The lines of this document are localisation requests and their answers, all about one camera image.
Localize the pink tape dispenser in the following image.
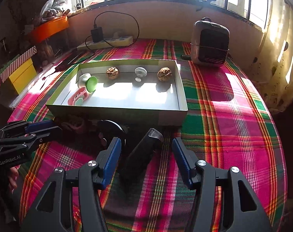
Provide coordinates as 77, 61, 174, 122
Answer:
68, 86, 89, 106

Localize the black round disc device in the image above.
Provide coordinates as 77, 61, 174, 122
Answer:
97, 120, 128, 148

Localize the green white spool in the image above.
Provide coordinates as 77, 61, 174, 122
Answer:
77, 73, 98, 93

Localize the black rectangular device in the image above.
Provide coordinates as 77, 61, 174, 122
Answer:
118, 128, 164, 185

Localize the brown walnut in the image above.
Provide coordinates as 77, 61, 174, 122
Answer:
106, 67, 119, 80
157, 67, 173, 82

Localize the white mushroom knob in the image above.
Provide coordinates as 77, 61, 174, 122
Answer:
134, 67, 147, 82

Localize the person's left hand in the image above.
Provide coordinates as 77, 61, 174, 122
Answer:
8, 167, 18, 190

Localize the yellow box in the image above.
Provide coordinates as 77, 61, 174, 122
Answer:
6, 58, 37, 95

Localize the pink plush toy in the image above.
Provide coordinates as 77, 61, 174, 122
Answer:
61, 120, 85, 134

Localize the striped gift box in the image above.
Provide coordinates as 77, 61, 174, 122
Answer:
0, 46, 37, 82

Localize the plaid bed cover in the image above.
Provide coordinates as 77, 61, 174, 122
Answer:
7, 38, 289, 232

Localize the black phone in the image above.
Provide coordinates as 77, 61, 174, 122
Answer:
55, 50, 94, 72

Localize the orange tray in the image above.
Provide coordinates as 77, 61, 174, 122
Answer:
25, 16, 69, 45

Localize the shallow grey cardboard box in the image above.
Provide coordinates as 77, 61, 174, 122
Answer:
46, 59, 188, 126

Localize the white power strip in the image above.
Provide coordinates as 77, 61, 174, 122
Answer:
77, 36, 133, 50

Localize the cream patterned curtain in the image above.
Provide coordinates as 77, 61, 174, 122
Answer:
248, 0, 293, 114

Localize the small space heater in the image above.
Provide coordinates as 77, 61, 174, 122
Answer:
190, 17, 230, 67

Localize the black charger with cable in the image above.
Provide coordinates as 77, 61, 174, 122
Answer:
85, 10, 140, 51

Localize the black window handle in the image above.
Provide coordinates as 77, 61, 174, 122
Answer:
196, 0, 217, 12

